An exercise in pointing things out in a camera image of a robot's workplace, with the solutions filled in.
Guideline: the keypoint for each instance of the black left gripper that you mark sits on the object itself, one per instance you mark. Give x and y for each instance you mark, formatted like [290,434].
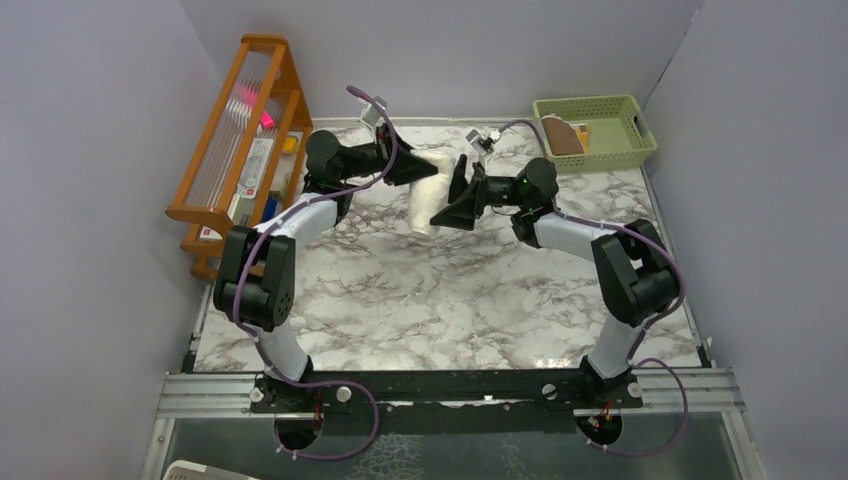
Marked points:
[406,167]

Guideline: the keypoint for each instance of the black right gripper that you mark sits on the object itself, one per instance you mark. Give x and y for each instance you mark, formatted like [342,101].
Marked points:
[461,213]

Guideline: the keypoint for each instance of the cream white towel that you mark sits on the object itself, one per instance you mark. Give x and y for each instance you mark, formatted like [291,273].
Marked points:
[428,196]

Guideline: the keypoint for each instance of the yellow brown bear towel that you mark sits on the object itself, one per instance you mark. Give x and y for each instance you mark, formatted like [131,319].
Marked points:
[565,138]

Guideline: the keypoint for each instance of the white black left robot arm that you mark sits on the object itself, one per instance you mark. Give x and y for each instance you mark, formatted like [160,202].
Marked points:
[255,287]

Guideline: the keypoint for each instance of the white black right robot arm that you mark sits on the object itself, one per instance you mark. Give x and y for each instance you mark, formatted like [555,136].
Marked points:
[638,279]

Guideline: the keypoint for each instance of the blue item in rack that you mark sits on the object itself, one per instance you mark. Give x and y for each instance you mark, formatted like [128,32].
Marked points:
[270,210]

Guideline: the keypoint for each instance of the wooden rack with rods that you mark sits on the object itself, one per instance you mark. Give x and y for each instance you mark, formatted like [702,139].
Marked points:
[252,149]

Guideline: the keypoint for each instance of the green perforated plastic basket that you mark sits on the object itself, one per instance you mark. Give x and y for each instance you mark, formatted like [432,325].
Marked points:
[617,135]

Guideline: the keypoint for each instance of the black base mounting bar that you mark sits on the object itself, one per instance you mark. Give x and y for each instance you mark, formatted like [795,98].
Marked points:
[357,403]

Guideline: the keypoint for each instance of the white tray corner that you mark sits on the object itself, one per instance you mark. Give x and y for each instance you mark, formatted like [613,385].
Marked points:
[186,470]

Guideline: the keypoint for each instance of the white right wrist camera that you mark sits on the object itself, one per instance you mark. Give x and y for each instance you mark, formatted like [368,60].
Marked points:
[483,144]

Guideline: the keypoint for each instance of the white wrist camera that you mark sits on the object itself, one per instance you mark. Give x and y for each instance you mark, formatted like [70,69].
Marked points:
[371,115]
[483,144]

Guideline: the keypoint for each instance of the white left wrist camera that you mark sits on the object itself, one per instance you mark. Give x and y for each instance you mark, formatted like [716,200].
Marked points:
[371,115]

